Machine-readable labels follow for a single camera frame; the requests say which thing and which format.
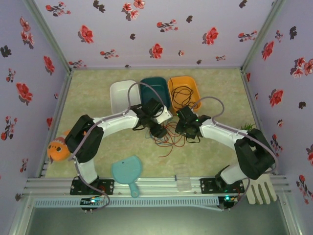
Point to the dark teal plastic bin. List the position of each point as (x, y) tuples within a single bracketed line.
[(151, 88)]

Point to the left circuit board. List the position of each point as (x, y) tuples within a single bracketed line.
[(93, 201)]

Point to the aluminium back rail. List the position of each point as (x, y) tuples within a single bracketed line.
[(156, 68)]

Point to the aluminium mounting rail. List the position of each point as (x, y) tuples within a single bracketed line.
[(156, 187)]

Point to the circuit board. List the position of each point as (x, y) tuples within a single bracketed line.
[(93, 201), (227, 198)]

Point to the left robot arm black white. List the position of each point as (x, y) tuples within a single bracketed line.
[(117, 122)]

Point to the light blue plastic dustpan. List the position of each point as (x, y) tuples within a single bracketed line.
[(127, 169)]

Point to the right circuit board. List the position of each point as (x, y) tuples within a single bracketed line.
[(227, 198)]

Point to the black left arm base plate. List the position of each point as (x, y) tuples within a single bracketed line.
[(107, 187)]

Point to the green artificial plant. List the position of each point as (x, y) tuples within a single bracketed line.
[(247, 126)]

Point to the orange fish plush toy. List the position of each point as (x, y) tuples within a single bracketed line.
[(57, 150)]

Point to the orange plastic bin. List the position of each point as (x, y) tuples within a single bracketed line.
[(193, 85)]

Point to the white plastic bin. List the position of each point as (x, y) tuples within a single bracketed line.
[(119, 98)]

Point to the aluminium frame post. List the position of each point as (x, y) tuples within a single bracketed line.
[(49, 36), (261, 36)]

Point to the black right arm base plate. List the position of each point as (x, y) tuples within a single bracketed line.
[(207, 186)]

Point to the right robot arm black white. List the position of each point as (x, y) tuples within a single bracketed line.
[(220, 132)]

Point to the clear plastic container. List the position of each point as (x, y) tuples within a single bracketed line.
[(183, 181)]

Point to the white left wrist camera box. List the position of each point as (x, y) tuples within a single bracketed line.
[(165, 116)]

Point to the aluminium side rail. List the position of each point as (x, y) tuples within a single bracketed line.
[(62, 98), (247, 85)]

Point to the beige hand-shaped glove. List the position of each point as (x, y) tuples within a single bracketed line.
[(260, 189)]

